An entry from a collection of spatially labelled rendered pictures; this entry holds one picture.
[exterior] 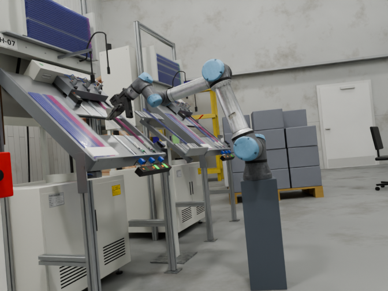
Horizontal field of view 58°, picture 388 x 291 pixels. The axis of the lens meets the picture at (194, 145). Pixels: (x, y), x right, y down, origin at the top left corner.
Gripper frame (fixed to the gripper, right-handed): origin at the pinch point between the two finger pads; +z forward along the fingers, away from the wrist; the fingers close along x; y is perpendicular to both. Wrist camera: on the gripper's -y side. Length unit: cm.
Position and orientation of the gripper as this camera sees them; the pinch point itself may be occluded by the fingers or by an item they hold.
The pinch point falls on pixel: (109, 119)
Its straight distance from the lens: 210.5
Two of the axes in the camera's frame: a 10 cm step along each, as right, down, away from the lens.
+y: -5.8, -7.9, 2.2
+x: -3.7, 0.2, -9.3
